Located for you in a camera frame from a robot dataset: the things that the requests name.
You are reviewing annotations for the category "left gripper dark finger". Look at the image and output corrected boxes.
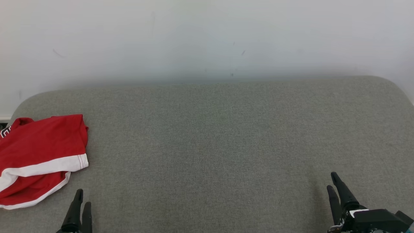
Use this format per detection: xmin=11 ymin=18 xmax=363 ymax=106
xmin=82 ymin=202 xmax=93 ymax=233
xmin=61 ymin=189 xmax=84 ymax=233

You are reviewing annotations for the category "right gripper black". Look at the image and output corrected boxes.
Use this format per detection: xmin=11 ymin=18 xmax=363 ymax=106
xmin=327 ymin=172 xmax=368 ymax=233

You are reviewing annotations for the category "red shorts white hem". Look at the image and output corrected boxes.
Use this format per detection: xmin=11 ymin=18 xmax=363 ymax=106
xmin=0 ymin=114 xmax=89 ymax=210

